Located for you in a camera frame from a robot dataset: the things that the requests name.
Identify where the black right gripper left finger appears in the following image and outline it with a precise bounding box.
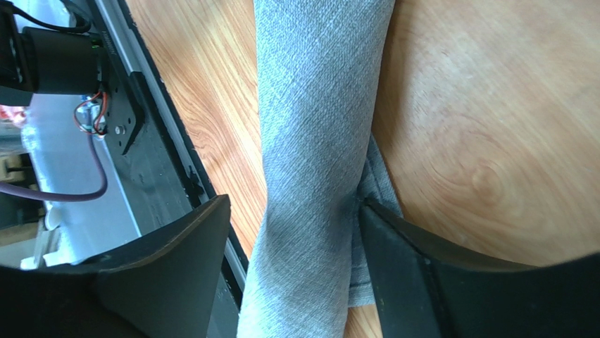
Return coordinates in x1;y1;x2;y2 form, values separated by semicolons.
1;195;231;337

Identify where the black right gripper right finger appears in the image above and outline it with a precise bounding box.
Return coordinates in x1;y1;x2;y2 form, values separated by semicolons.
359;199;599;337

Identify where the light grey cloth napkin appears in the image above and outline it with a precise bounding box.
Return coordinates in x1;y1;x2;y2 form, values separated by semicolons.
237;1;400;337

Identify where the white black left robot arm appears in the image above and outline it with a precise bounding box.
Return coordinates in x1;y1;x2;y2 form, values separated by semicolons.
1;1;108;106

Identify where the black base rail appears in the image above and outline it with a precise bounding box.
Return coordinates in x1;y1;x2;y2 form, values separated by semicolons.
73;1;245;337

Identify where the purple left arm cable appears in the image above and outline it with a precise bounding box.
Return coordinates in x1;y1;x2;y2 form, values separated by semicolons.
0;133;108;204

